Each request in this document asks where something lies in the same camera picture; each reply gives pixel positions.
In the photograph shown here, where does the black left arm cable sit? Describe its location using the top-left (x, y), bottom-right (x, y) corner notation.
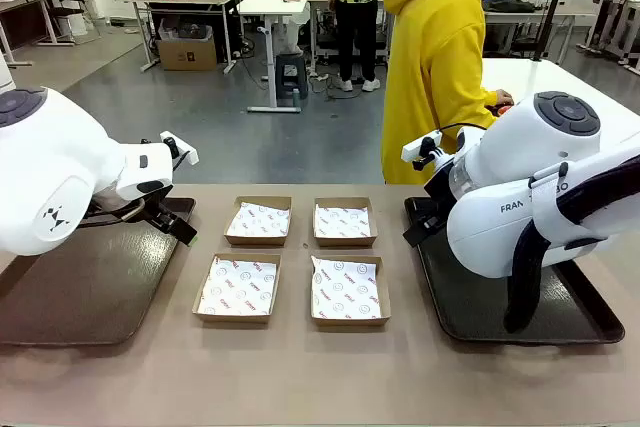
top-left (82, 198), bottom-right (146, 226)

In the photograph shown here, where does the black office chair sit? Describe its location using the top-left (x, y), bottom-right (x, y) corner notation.
top-left (49, 0), bottom-right (101, 46)

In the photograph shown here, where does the brown cardboard food box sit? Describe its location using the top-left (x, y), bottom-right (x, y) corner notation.
top-left (309, 254), bottom-right (392, 327)
top-left (313, 196), bottom-right (380, 248)
top-left (223, 195), bottom-right (293, 248)
top-left (192, 252), bottom-right (283, 324)

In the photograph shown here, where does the black tripod pole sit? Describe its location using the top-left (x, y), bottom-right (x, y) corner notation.
top-left (532, 0), bottom-right (576, 62)

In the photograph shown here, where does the dark brown handled tray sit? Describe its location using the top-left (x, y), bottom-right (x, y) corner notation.
top-left (403, 195), bottom-right (626, 346)
top-left (0, 196), bottom-right (197, 347)

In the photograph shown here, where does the person's right forearm yellow sleeve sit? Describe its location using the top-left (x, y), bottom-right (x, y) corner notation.
top-left (439, 81), bottom-right (500, 128)

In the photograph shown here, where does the white standing desk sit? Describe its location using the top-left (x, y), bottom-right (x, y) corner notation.
top-left (237, 0), bottom-right (310, 114)

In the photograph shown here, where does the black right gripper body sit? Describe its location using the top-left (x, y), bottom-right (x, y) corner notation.
top-left (423, 171), bottom-right (454, 228)

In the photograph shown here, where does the person in yellow hoodie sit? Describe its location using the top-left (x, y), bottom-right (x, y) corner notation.
top-left (380, 0), bottom-right (515, 186)

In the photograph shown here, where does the black right camera cable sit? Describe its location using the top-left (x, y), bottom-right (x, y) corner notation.
top-left (433, 122), bottom-right (489, 148)

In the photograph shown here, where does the clear plastic bag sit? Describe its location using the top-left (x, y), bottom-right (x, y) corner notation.
top-left (158, 16), bottom-right (215, 43)

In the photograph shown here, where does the grey plastic stool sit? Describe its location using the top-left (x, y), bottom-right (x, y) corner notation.
top-left (274, 53), bottom-right (306, 101)

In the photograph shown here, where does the dark jacket pile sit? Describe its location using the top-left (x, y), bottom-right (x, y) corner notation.
top-left (484, 0), bottom-right (536, 13)

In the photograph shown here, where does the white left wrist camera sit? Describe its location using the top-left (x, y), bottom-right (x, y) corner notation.
top-left (159, 130), bottom-right (200, 166)

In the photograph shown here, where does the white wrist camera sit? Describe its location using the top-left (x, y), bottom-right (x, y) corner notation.
top-left (159, 130), bottom-right (200, 166)
top-left (401, 130), bottom-right (444, 171)

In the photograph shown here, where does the grey background work desk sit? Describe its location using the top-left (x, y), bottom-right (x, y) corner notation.
top-left (482, 0), bottom-right (599, 66)

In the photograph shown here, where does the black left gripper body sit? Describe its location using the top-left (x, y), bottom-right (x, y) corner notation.
top-left (134, 192), bottom-right (174, 229)

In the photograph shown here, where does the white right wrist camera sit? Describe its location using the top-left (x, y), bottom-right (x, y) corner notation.
top-left (401, 130), bottom-right (444, 171)

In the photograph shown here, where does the cardboard shipping box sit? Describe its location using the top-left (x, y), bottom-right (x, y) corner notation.
top-left (157, 36), bottom-right (219, 72)

